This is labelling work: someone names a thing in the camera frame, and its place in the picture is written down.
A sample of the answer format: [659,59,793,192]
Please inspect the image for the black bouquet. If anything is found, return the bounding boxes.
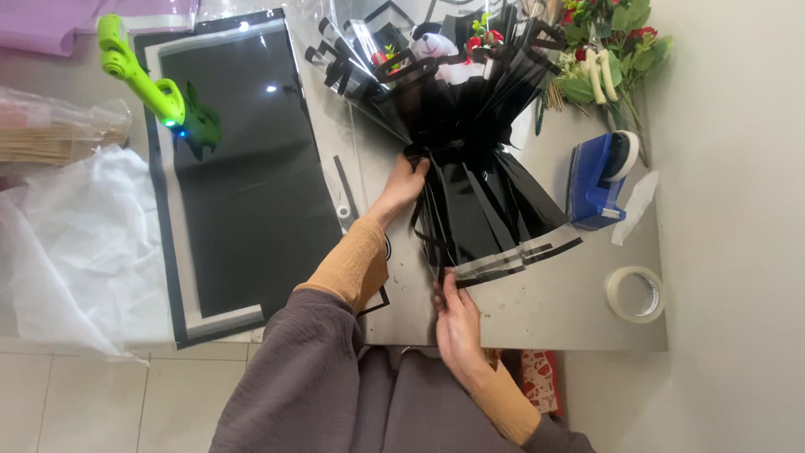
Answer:
[304,0,584,290]

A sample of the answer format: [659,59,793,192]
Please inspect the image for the blue tape dispenser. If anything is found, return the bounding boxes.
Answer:
[566,130,640,231]

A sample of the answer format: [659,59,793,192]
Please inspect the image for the person's left hand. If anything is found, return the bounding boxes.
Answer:
[369,155,431,229]

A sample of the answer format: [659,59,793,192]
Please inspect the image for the scissors with white handles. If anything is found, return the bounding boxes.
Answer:
[575,45,620,105]

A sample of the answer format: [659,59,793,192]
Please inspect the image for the green glue gun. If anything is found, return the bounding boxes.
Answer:
[96,14,187,128]

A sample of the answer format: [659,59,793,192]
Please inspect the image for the purple wrapping paper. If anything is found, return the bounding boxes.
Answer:
[0,0,201,57]

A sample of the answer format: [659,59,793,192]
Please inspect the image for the red patterned bag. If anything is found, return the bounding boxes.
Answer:
[519,350,564,416]

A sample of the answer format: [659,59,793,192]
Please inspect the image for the person's right hand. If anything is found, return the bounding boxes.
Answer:
[432,270,484,386]

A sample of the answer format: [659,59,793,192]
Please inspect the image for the white tissue paper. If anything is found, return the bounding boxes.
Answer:
[0,146,177,361]

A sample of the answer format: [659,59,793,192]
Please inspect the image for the white plush bear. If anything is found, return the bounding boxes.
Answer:
[411,23,486,85]

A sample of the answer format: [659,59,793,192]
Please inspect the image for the bunch of red flowers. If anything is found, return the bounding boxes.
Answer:
[535,0,673,167]

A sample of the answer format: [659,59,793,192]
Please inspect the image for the black wrapping paper sheet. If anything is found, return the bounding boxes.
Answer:
[133,9,345,350]

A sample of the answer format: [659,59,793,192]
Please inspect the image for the bag of wooden sticks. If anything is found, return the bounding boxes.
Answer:
[0,86,133,169]

